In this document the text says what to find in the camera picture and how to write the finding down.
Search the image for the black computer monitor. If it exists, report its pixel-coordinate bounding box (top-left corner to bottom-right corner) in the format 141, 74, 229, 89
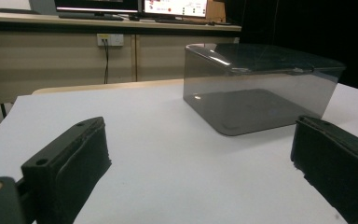
54, 0, 141, 21

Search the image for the transparent grey lidded plastic box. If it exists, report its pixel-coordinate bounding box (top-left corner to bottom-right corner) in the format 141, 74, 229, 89
182, 42, 347, 137

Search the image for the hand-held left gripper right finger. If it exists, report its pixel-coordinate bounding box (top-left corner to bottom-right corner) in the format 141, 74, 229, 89
290, 115, 358, 224

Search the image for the computer monitor with bright screen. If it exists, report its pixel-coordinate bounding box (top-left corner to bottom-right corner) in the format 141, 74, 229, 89
142, 0, 209, 19

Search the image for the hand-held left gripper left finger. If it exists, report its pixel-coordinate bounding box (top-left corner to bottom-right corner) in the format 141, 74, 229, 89
21, 116, 113, 224

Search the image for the black power cable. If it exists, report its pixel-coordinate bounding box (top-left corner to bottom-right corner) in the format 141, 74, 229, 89
102, 38, 111, 85

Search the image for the light wooden table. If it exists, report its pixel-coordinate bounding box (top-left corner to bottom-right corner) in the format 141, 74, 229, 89
31, 78, 185, 95

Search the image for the white table board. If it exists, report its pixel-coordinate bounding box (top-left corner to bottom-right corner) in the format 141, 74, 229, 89
0, 82, 358, 224

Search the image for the long beige desk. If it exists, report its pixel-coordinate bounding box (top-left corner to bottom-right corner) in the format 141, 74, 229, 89
0, 11, 242, 105

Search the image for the brown cardboard box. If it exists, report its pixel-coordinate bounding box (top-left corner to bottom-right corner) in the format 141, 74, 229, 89
206, 0, 227, 23

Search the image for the black keyboard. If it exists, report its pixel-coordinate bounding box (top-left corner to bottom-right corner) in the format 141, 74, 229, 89
154, 17, 216, 26
59, 12, 125, 21

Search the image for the white wall socket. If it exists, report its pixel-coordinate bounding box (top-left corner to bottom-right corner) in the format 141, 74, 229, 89
96, 33, 125, 48

